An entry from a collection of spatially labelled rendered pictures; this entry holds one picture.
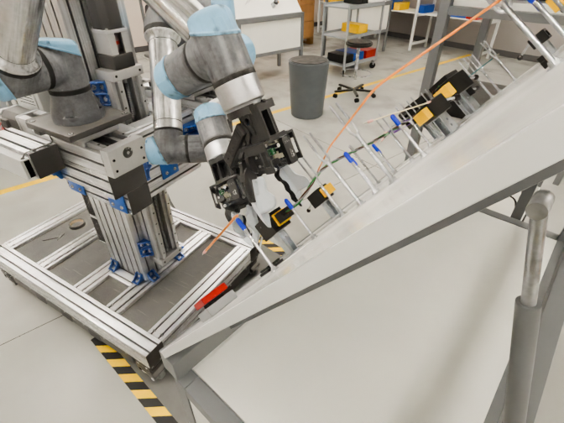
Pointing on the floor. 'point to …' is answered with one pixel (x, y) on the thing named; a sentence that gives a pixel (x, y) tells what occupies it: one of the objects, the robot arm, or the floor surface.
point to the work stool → (356, 65)
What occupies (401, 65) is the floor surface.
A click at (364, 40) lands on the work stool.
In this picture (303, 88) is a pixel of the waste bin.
